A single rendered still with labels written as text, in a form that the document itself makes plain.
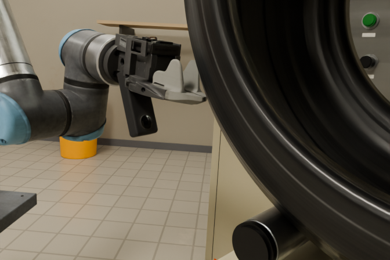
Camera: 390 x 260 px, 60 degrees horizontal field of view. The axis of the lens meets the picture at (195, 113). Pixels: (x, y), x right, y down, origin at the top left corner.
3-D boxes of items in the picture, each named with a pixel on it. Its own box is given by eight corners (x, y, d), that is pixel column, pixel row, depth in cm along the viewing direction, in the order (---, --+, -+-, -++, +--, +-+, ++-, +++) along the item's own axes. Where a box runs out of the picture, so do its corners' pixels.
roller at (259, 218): (367, 152, 55) (397, 163, 52) (359, 177, 56) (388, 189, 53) (234, 213, 30) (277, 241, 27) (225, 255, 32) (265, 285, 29)
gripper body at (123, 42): (147, 41, 49) (104, 32, 57) (141, 99, 51) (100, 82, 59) (186, 44, 54) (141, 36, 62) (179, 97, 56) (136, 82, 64)
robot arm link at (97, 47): (83, 82, 61) (128, 81, 68) (97, 87, 58) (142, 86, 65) (86, 32, 59) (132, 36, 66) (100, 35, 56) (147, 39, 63)
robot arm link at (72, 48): (94, 74, 76) (99, 29, 74) (125, 86, 68) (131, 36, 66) (53, 72, 70) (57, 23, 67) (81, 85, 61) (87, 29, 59)
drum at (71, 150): (105, 150, 372) (106, 89, 361) (90, 162, 329) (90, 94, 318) (68, 147, 375) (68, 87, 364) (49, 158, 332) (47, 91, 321)
